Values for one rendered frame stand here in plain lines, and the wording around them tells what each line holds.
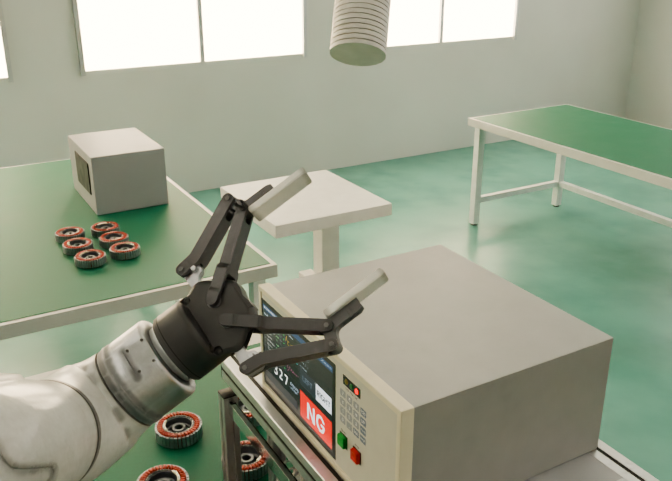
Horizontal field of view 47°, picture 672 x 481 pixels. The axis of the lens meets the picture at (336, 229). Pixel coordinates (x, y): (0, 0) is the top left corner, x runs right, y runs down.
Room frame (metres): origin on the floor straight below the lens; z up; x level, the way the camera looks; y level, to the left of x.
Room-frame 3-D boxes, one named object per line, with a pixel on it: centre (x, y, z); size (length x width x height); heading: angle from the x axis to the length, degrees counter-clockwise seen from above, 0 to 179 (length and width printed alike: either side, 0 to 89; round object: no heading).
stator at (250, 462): (1.43, 0.20, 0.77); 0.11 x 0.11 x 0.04
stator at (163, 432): (1.55, 0.38, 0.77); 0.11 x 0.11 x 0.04
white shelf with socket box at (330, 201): (2.03, 0.09, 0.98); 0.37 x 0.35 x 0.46; 30
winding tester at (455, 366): (1.11, -0.14, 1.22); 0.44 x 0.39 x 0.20; 30
